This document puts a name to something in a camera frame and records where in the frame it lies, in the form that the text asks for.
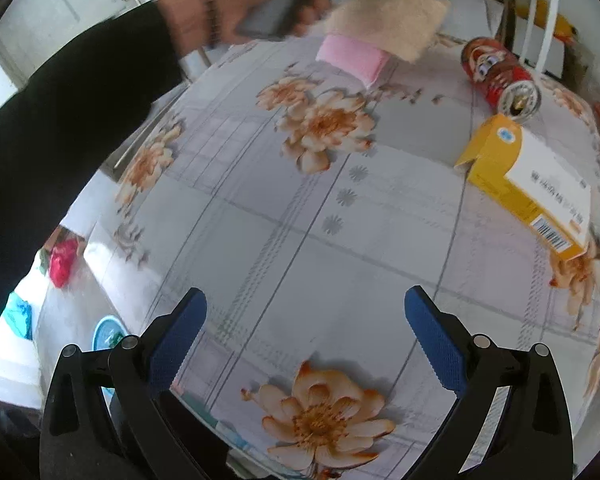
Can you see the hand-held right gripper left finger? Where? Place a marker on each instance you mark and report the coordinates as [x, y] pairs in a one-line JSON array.
[[177, 345]]

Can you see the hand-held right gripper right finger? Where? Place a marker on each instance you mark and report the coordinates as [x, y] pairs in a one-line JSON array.
[[437, 345]]

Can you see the beige paper towel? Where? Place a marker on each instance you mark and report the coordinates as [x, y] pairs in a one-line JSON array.
[[385, 25]]

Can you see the person's left forearm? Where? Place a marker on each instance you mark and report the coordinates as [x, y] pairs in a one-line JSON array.
[[55, 135]]

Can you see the blue basin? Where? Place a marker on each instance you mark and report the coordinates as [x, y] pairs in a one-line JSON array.
[[107, 332]]

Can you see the pink sponge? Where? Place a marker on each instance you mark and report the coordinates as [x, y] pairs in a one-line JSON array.
[[352, 57]]

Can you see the white cloth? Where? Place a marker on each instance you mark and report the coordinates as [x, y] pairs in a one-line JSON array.
[[470, 10]]

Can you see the red drink can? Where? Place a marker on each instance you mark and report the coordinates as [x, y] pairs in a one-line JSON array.
[[490, 67]]

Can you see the floral tablecloth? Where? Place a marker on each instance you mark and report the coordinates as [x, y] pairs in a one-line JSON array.
[[330, 260]]

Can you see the red plastic bag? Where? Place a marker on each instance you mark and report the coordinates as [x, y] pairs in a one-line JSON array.
[[62, 262]]

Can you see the white desk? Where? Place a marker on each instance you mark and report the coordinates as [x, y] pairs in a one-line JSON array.
[[537, 25]]

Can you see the teal cloth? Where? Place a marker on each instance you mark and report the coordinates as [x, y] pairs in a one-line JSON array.
[[20, 320]]

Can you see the yellow plush toy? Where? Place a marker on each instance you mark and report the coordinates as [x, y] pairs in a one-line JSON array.
[[562, 27]]

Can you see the yellow and white medicine box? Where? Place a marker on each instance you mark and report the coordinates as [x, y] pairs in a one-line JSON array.
[[500, 170]]

